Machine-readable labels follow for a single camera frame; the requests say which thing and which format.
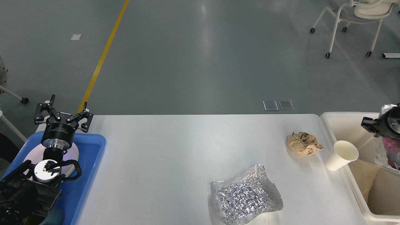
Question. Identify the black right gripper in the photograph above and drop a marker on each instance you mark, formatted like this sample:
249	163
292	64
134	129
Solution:
387	125

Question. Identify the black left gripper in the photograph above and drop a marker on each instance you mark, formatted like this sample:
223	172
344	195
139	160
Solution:
60	131

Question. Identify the pink plate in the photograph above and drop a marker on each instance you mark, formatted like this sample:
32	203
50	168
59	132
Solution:
36	154

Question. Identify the brown paper bag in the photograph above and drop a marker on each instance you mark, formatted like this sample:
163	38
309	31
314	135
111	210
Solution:
364	174

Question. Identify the silver foil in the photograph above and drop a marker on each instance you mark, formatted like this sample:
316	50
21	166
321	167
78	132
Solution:
240	199

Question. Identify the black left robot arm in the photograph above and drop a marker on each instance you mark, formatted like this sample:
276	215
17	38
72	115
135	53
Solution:
33	189

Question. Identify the blue plastic tray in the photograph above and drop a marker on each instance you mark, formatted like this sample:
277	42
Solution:
91	148

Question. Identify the white paper cup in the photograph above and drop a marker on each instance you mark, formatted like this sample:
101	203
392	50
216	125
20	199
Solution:
342	153

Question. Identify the chair leg with caster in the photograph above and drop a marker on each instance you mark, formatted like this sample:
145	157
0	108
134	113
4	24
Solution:
21	99

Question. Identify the beige plastic bin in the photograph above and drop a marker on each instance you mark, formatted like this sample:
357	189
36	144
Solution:
382	207

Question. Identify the crumpled brown paper ball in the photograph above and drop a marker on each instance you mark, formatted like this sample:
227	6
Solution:
303	144

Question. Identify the right clear floor plate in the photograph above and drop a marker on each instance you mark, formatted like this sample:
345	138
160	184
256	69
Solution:
286	105

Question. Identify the clear floor plate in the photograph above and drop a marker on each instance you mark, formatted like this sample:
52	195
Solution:
286	105
270	106

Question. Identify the dark teal mug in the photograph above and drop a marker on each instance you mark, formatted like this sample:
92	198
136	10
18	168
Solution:
55	217

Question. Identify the left clear floor plate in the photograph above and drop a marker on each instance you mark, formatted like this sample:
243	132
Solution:
270	106

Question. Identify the white rolling chair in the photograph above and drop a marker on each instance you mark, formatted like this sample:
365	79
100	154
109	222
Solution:
357	12

